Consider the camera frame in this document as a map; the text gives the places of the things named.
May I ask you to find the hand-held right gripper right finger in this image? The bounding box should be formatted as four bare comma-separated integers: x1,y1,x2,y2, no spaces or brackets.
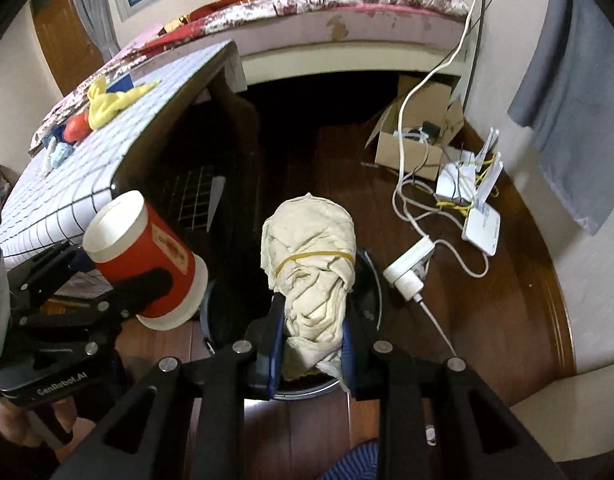
339,305,562,480

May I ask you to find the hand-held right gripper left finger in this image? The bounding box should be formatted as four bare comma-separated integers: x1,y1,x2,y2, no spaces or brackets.
49,294,290,480

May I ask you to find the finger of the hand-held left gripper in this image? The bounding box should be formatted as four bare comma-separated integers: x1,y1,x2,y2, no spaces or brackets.
7,240,95,303
9,268,172,361

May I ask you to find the red paper cup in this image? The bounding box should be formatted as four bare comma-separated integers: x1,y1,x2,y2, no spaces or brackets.
82,190,209,332

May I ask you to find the black trash bin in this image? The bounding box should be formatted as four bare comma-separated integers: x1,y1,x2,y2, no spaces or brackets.
199,247,388,401

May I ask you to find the cream cloth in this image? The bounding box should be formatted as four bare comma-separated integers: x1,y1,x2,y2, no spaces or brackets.
261,192,358,381

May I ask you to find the light blue small cloth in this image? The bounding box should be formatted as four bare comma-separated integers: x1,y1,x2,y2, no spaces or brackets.
49,142,74,168

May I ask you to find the yellow cloth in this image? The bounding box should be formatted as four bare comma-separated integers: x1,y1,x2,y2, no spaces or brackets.
87,76,162,131

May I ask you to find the person's left hand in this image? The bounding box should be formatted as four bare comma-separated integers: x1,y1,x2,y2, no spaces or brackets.
0,395,95,448

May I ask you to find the yellow rubber band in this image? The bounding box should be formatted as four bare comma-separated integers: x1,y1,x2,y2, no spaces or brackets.
276,249,356,275

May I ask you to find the table with checked white cloth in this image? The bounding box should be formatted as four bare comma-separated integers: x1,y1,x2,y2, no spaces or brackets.
0,39,260,268

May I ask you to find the blue striped clothing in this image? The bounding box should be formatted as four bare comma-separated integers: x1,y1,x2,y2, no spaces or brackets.
322,439,382,480

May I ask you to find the white power strip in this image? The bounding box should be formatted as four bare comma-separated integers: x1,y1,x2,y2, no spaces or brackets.
383,236,436,304

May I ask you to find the white router with antennas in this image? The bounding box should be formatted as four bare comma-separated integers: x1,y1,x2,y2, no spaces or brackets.
459,129,502,257
435,151,480,206

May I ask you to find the cardboard box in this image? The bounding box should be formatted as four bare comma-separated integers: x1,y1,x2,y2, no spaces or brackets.
364,74,466,181

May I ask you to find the wooden door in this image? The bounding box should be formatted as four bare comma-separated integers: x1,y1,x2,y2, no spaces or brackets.
31,0,105,98

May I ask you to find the grey curtain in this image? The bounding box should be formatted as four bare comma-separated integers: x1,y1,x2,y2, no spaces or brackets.
67,0,120,61

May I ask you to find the bed with floral sheet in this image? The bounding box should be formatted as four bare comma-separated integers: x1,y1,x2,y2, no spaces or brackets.
29,0,475,157

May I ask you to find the grey towel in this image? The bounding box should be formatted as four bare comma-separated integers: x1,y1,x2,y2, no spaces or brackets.
507,0,614,237

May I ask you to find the white charging cable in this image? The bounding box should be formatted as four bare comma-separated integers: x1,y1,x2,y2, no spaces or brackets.
414,295,458,359

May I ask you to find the yellow network cable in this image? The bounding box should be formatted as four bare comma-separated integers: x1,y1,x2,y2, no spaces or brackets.
437,152,502,212

